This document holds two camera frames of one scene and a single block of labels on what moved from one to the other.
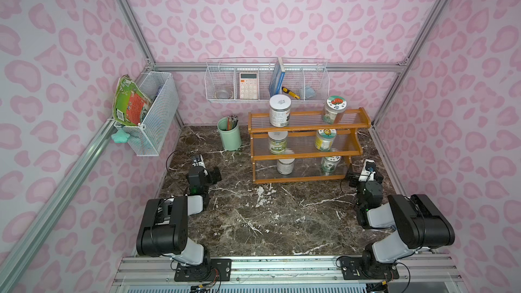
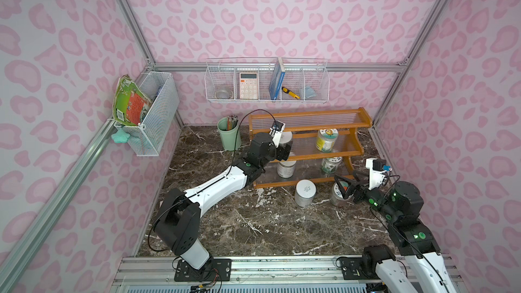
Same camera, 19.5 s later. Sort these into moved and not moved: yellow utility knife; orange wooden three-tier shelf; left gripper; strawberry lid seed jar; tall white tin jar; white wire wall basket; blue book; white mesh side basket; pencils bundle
Moved: tall white tin jar; strawberry lid seed jar; left gripper
Not moved: white wire wall basket; white mesh side basket; yellow utility knife; orange wooden three-tier shelf; blue book; pencils bundle
